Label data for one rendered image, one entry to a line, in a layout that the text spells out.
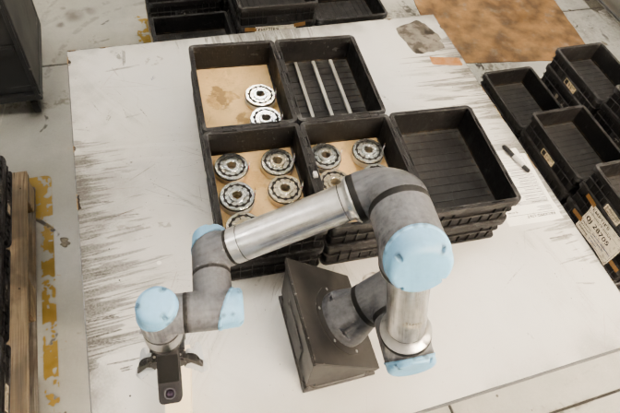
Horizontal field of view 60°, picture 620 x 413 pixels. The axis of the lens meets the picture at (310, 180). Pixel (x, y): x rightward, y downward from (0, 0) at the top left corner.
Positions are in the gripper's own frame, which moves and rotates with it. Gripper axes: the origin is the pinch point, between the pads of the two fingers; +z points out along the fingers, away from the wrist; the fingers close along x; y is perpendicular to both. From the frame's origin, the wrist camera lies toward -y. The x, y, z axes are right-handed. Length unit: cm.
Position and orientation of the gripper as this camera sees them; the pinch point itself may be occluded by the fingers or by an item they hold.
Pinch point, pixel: (172, 375)
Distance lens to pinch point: 133.0
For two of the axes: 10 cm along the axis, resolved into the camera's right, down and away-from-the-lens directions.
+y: -1.5, -8.0, 5.8
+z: -1.1, 5.9, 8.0
